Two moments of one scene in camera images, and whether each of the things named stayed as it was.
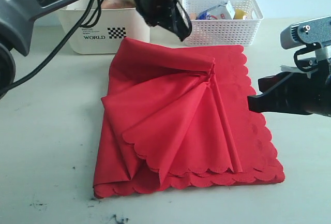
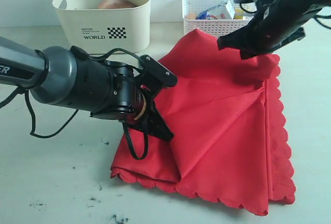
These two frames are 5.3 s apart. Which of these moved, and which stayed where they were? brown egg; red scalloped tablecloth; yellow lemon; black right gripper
Moved: red scalloped tablecloth; black right gripper
Stayed: brown egg; yellow lemon
